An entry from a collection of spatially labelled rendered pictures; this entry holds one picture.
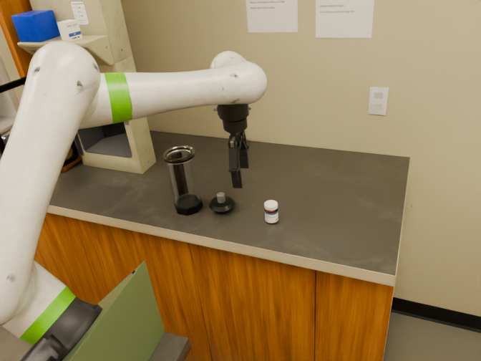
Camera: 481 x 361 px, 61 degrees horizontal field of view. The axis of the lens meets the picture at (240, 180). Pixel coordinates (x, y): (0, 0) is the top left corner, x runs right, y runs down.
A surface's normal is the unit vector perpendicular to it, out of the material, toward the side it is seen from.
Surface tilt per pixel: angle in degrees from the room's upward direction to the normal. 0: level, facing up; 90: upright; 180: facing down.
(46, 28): 90
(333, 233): 0
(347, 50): 90
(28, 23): 90
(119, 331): 90
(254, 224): 0
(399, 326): 0
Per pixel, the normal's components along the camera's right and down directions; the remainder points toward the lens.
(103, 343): 0.94, 0.10
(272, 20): -0.38, 0.51
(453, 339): -0.09, -0.85
